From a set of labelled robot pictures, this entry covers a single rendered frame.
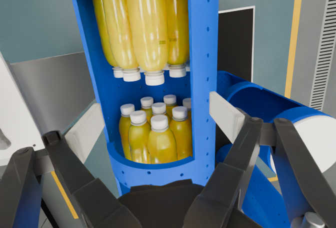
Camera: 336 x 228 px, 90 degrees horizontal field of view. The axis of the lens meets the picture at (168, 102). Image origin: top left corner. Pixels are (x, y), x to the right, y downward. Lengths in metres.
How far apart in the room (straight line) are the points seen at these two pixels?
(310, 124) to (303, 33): 1.36
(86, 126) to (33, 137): 0.52
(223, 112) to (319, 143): 0.66
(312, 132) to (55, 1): 1.71
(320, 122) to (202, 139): 0.49
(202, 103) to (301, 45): 1.74
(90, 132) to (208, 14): 0.25
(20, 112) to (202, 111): 0.53
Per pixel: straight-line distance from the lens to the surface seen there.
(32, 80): 0.74
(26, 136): 0.69
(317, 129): 0.77
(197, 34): 0.29
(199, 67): 0.30
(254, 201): 1.40
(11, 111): 0.67
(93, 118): 0.19
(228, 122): 0.16
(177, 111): 0.41
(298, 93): 2.15
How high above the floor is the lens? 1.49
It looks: 69 degrees down
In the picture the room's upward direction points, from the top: 166 degrees clockwise
